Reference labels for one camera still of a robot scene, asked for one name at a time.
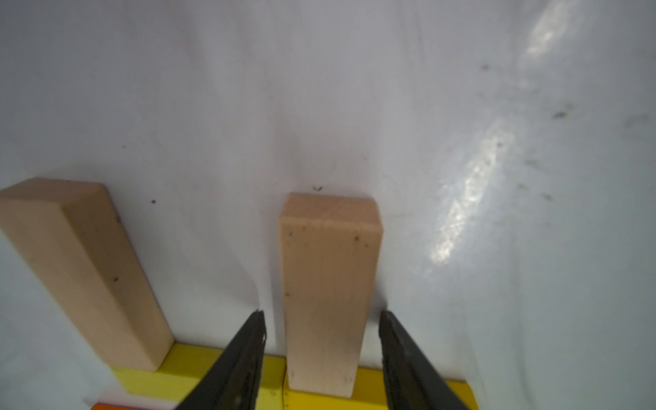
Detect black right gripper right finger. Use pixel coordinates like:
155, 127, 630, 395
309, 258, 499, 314
379, 310, 468, 410

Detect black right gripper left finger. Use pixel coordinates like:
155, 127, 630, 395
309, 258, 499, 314
177, 310, 267, 410

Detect orange block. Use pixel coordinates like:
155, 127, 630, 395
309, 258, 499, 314
90, 403, 139, 410

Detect yellow block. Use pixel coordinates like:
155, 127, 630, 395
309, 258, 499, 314
283, 367, 388, 410
112, 343, 286, 410

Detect natural wood block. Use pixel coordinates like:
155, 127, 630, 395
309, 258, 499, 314
278, 193, 384, 398
1, 178, 174, 371

